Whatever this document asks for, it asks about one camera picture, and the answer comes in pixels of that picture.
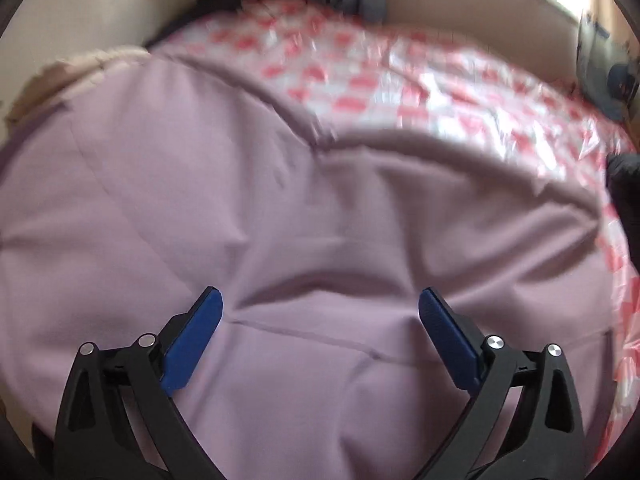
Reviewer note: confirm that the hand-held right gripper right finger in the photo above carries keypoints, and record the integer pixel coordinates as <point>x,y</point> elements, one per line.
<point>450,340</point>

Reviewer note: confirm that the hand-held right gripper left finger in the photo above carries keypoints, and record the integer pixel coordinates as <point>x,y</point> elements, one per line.
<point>192,340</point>

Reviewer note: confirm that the lilac and purple jacket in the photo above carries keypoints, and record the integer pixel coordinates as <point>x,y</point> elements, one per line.
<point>300,210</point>

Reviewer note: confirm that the black puffer jacket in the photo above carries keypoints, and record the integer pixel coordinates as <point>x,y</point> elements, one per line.
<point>625,180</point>

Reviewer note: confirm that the red checkered plastic bed cover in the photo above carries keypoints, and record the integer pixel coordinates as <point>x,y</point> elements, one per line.
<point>400,75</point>

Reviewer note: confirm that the cream puffer jacket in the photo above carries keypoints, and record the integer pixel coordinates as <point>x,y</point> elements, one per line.
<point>75,72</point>

